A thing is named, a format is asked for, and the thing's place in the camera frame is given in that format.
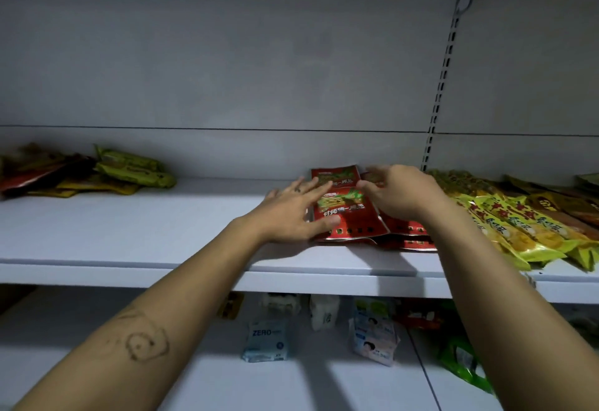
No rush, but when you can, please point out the slotted white shelf upright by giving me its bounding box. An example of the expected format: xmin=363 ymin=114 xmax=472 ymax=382
xmin=420 ymin=8 xmax=461 ymax=173

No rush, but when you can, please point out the blue white tissue pack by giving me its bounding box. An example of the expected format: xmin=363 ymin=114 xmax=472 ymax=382
xmin=241 ymin=319 xmax=289 ymax=364

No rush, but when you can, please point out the bright green bag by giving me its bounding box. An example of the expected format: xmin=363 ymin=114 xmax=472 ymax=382
xmin=437 ymin=335 xmax=496 ymax=395

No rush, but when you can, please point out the person's right forearm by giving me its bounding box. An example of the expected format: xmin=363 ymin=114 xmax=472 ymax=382
xmin=419 ymin=200 xmax=599 ymax=411

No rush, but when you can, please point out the person's left forearm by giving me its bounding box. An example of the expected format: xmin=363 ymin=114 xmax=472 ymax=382
xmin=13 ymin=219 xmax=271 ymax=411

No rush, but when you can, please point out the small white wrapped pack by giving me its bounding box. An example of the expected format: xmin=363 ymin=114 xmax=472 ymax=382
xmin=259 ymin=293 xmax=301 ymax=319

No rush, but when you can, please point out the white metal shelf board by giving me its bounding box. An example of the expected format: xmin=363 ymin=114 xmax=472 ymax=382
xmin=0 ymin=177 xmax=599 ymax=305

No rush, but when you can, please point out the person's left hand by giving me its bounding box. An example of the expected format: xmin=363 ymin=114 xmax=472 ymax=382
xmin=232 ymin=176 xmax=342 ymax=245

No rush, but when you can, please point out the red snack packet green picture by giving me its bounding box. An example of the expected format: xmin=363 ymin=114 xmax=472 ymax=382
xmin=307 ymin=165 xmax=390 ymax=242

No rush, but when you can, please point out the brown orange snack packet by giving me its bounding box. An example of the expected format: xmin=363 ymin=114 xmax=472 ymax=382
xmin=528 ymin=191 xmax=599 ymax=241

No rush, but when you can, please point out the small yellow packet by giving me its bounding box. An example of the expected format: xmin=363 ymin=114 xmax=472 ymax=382
xmin=217 ymin=291 xmax=245 ymax=321

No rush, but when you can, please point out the dark red snack packet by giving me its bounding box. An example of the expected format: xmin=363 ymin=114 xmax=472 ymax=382
xmin=0 ymin=143 xmax=97 ymax=200

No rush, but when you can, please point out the mustard yellow flat packet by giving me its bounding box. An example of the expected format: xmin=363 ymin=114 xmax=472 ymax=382
xmin=27 ymin=176 xmax=141 ymax=199

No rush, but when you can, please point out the olive patterned snack packet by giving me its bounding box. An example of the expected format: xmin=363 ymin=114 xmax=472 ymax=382
xmin=427 ymin=169 xmax=504 ymax=198

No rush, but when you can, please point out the yellow snack packet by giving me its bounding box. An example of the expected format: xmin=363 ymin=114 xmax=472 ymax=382
xmin=503 ymin=194 xmax=599 ymax=272
xmin=453 ymin=194 xmax=532 ymax=271
xmin=475 ymin=194 xmax=568 ymax=264

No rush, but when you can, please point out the pale blue wipes pack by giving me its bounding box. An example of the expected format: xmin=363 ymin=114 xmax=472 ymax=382
xmin=348 ymin=299 xmax=402 ymax=368

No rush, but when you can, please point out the person's right hand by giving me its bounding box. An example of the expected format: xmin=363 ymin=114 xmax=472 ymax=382
xmin=356 ymin=164 xmax=453 ymax=234

